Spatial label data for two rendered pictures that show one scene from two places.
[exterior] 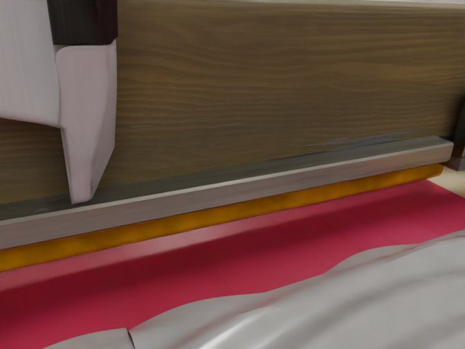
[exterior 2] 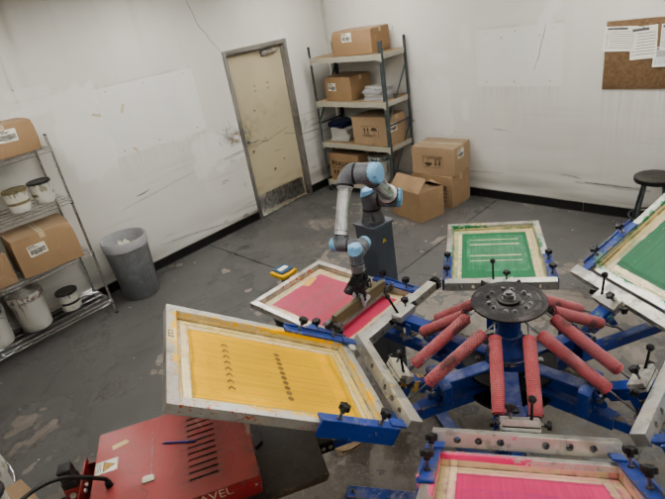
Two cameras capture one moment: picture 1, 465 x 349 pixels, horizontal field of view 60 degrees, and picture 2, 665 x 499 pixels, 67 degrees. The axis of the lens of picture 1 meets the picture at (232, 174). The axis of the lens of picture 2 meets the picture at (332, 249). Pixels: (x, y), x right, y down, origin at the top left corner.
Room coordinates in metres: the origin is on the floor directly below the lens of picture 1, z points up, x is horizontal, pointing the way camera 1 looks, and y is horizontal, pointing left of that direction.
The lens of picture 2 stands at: (2.34, -0.67, 2.49)
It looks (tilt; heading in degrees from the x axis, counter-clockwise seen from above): 26 degrees down; 164
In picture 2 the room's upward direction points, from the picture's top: 10 degrees counter-clockwise
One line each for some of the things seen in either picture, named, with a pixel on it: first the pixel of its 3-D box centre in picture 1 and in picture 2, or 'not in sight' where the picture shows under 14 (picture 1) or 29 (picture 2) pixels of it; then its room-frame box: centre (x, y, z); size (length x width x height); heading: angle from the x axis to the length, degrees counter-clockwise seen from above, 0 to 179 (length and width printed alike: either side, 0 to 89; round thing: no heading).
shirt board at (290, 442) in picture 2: not in sight; (365, 427); (0.86, -0.23, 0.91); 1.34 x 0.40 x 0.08; 87
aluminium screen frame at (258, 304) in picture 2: not in sight; (332, 299); (-0.05, -0.04, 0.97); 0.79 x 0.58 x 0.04; 27
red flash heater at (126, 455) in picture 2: not in sight; (172, 463); (0.82, -0.98, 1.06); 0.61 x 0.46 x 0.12; 87
